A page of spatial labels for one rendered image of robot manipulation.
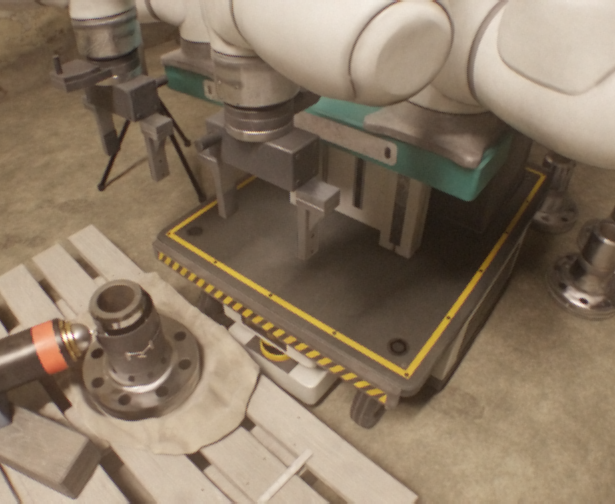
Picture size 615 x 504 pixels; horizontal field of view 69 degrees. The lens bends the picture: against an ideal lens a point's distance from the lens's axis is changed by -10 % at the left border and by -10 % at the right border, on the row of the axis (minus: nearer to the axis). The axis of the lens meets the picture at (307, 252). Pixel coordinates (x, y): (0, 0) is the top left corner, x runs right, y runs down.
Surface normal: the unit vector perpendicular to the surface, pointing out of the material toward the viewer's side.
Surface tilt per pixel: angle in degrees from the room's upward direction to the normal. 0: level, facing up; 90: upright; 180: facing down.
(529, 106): 104
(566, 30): 93
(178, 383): 0
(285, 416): 0
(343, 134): 90
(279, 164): 90
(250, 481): 0
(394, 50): 98
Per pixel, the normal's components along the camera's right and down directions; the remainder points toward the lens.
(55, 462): 0.00, -0.74
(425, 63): 0.41, 0.70
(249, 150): -0.61, 0.53
